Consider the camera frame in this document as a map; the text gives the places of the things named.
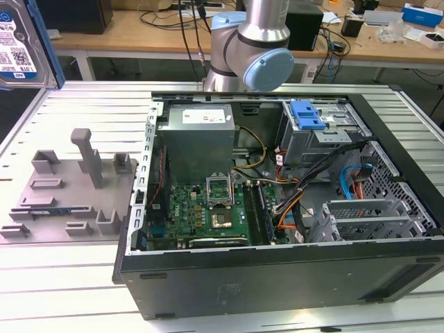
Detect blue data wire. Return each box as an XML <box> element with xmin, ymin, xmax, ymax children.
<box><xmin>340</xmin><ymin>164</ymin><xmax>364</xmax><ymax>201</ymax></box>

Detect orange red power wire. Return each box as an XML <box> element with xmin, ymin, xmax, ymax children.
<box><xmin>349</xmin><ymin>154</ymin><xmax>378</xmax><ymax>201</ymax></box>

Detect hard disk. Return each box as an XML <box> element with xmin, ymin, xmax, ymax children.
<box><xmin>0</xmin><ymin>0</ymin><xmax>66</xmax><ymax>90</ymax></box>

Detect grey disk bay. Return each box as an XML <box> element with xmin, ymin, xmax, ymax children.
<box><xmin>307</xmin><ymin>198</ymin><xmax>436</xmax><ymax>244</ymax></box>

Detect grey power supply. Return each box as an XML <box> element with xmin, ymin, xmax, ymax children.
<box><xmin>155</xmin><ymin>105</ymin><xmax>241</xmax><ymax>185</ymax></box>

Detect metal socket cover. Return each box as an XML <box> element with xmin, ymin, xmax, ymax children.
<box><xmin>205</xmin><ymin>171</ymin><xmax>234</xmax><ymax>209</ymax></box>

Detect black RAM slot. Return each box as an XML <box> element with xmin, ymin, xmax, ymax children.
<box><xmin>241</xmin><ymin>180</ymin><xmax>260</xmax><ymax>244</ymax></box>

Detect green motherboard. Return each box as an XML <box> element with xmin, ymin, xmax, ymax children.
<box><xmin>146</xmin><ymin>180</ymin><xmax>289</xmax><ymax>249</ymax></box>

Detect CPU socket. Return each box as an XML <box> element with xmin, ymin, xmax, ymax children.
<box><xmin>209</xmin><ymin>210</ymin><xmax>236</xmax><ymax>232</ymax></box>

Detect black case fan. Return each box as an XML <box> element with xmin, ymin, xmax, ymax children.
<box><xmin>151</xmin><ymin>144</ymin><xmax>171</xmax><ymax>211</ymax></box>

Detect RAM stick in slot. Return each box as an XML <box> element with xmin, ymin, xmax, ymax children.
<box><xmin>255</xmin><ymin>180</ymin><xmax>277</xmax><ymax>244</ymax></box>

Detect black graphics card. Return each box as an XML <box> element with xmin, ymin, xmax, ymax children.
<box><xmin>188</xmin><ymin>236</ymin><xmax>249</xmax><ymax>248</ymax></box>

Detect metal drive cage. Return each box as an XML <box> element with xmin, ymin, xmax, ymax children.
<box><xmin>279</xmin><ymin>99</ymin><xmax>373</xmax><ymax>168</ymax></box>

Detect blue drive latch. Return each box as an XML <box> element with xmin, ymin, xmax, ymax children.
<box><xmin>289</xmin><ymin>99</ymin><xmax>329</xmax><ymax>131</ymax></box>

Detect white labelled tag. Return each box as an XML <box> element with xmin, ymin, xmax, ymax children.
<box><xmin>300</xmin><ymin>63</ymin><xmax>318</xmax><ymax>84</ymax></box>

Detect black PC case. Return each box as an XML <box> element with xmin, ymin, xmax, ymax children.
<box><xmin>111</xmin><ymin>85</ymin><xmax>444</xmax><ymax>322</ymax></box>

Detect grey parts rack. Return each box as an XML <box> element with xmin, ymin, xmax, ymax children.
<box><xmin>0</xmin><ymin>127</ymin><xmax>140</xmax><ymax>246</ymax></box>

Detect black speaker box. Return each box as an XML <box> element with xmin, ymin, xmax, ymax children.
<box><xmin>284</xmin><ymin>6</ymin><xmax>325</xmax><ymax>53</ymax></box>

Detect wooden desk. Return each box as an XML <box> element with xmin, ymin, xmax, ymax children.
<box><xmin>48</xmin><ymin>6</ymin><xmax>444</xmax><ymax>70</ymax></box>

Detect RAM stick on rack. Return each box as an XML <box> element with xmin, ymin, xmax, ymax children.
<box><xmin>29</xmin><ymin>207</ymin><xmax>72</xmax><ymax>216</ymax></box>

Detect small black device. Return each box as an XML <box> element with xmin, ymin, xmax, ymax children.
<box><xmin>341</xmin><ymin>15</ymin><xmax>366</xmax><ymax>38</ymax></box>

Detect large black box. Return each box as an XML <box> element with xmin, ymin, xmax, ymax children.
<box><xmin>36</xmin><ymin>0</ymin><xmax>114</xmax><ymax>35</ymax></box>

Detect clear plastic bag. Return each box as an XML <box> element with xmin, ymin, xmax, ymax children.
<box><xmin>377</xmin><ymin>19</ymin><xmax>409</xmax><ymax>44</ymax></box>

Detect grey flat box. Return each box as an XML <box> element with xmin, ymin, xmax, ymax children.
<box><xmin>361</xmin><ymin>9</ymin><xmax>406</xmax><ymax>26</ymax></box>

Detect white open box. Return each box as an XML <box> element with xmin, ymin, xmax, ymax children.
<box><xmin>418</xmin><ymin>30</ymin><xmax>444</xmax><ymax>50</ymax></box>

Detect blue cardboard box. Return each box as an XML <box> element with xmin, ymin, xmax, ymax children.
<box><xmin>401</xmin><ymin>2</ymin><xmax>444</xmax><ymax>29</ymax></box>

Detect locking lever wire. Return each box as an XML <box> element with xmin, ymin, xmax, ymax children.
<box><xmin>230</xmin><ymin>169</ymin><xmax>244</xmax><ymax>195</ymax></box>

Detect yellow black wire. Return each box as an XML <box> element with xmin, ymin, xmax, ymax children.
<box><xmin>231</xmin><ymin>126</ymin><xmax>268</xmax><ymax>171</ymax></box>

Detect orange motherboard wires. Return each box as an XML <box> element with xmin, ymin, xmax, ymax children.
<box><xmin>272</xmin><ymin>191</ymin><xmax>307</xmax><ymax>232</ymax></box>

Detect black cable bundle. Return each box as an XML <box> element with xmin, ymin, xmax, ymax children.
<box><xmin>290</xmin><ymin>140</ymin><xmax>369</xmax><ymax>244</ymax></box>

